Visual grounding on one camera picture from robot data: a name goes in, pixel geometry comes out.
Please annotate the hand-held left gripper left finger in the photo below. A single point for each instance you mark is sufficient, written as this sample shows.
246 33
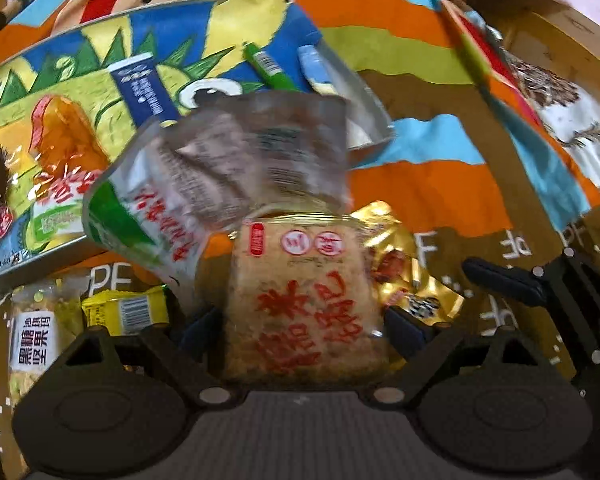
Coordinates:
205 332

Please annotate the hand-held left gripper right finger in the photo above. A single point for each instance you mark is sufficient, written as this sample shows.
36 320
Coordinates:
405 330

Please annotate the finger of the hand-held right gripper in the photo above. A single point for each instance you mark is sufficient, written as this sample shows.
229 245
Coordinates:
500 277

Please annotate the gold foil packet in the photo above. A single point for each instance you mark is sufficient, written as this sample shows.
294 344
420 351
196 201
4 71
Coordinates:
405 270

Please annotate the rice cracker packet red print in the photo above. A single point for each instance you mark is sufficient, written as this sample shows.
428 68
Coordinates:
305 310

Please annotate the clear packet with red label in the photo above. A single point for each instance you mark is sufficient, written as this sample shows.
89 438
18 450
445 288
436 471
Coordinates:
205 175

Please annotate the orange red meat packet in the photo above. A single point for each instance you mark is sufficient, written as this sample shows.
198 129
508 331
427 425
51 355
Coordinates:
65 140

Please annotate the blue snack packet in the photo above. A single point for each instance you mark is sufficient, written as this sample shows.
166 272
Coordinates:
142 90

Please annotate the dark plum packet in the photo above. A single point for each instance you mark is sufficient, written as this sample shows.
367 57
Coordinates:
0 185

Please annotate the green stick packet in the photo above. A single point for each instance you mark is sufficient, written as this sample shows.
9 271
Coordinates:
272 67

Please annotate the metal box with dinosaur drawing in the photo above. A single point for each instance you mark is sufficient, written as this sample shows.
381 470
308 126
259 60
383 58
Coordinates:
30 80

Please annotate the yellow snack packet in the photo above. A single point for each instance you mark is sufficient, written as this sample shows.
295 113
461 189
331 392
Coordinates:
125 310

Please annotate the clear nut bar packet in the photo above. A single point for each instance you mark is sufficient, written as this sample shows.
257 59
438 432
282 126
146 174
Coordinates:
35 340

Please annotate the floral pillow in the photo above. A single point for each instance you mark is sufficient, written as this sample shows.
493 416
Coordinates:
580 125

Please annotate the green white packet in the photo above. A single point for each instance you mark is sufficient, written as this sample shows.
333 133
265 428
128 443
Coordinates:
62 210

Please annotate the wooden headboard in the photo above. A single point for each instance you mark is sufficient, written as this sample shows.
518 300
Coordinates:
555 35

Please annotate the brown striped pole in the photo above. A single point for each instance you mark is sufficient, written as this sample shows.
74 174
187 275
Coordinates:
10 10

